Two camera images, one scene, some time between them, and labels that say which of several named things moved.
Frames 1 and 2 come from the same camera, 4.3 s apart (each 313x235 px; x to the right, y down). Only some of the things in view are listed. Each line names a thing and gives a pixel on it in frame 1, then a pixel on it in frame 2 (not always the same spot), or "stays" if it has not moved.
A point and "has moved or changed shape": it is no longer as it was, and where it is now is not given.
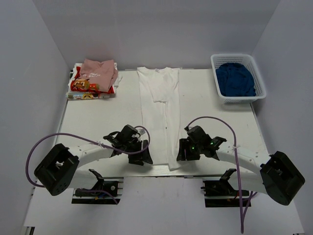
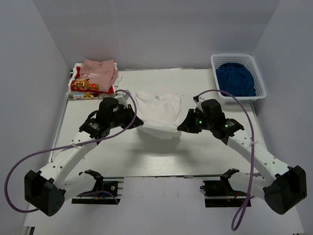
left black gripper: x=144 y=156 to x=128 y=110
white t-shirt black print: x=160 y=105 has moved or changed shape
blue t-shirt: x=235 y=80 stays
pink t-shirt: x=102 y=74 stays
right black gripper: x=184 y=144 to x=188 y=125
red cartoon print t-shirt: x=80 y=88 stays
